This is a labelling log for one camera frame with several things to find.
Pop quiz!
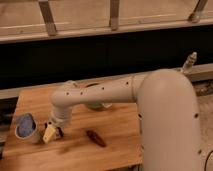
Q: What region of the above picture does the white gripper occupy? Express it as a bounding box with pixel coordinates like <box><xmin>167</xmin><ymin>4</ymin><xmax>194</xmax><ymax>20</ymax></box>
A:
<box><xmin>43</xmin><ymin>113</ymin><xmax>70</xmax><ymax>143</ymax></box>

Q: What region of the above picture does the black and white eraser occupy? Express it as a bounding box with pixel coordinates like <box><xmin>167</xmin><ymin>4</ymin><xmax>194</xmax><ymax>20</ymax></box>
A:
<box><xmin>45</xmin><ymin>122</ymin><xmax>64</xmax><ymax>140</ymax></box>

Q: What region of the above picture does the white cup with blue cloth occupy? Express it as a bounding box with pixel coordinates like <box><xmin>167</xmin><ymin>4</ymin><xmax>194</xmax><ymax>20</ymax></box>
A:
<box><xmin>15</xmin><ymin>113</ymin><xmax>41</xmax><ymax>144</ymax></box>

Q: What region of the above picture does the green bowl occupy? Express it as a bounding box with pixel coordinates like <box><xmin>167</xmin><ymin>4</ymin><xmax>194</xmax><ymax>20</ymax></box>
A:
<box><xmin>83</xmin><ymin>82</ymin><xmax>113</xmax><ymax>111</ymax></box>

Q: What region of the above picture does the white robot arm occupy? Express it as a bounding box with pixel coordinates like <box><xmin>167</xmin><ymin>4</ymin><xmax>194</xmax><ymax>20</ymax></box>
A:
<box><xmin>43</xmin><ymin>69</ymin><xmax>203</xmax><ymax>171</ymax></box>

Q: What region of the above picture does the metal railing post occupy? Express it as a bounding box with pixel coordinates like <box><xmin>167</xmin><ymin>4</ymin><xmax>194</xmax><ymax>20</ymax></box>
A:
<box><xmin>188</xmin><ymin>0</ymin><xmax>208</xmax><ymax>23</ymax></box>
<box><xmin>109</xmin><ymin>0</ymin><xmax>120</xmax><ymax>31</ymax></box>
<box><xmin>38</xmin><ymin>0</ymin><xmax>57</xmax><ymax>36</ymax></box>

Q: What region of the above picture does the left metal railing post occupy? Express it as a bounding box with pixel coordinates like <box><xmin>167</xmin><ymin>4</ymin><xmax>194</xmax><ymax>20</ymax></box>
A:
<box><xmin>38</xmin><ymin>0</ymin><xmax>57</xmax><ymax>36</ymax></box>

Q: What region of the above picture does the right metal railing post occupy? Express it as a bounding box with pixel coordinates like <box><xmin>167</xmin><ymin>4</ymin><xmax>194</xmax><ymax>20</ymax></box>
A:
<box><xmin>188</xmin><ymin>0</ymin><xmax>208</xmax><ymax>23</ymax></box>

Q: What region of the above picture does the middle metal railing post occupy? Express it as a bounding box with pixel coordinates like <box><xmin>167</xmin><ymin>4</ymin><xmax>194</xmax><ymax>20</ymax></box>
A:
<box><xmin>109</xmin><ymin>0</ymin><xmax>120</xmax><ymax>31</ymax></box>

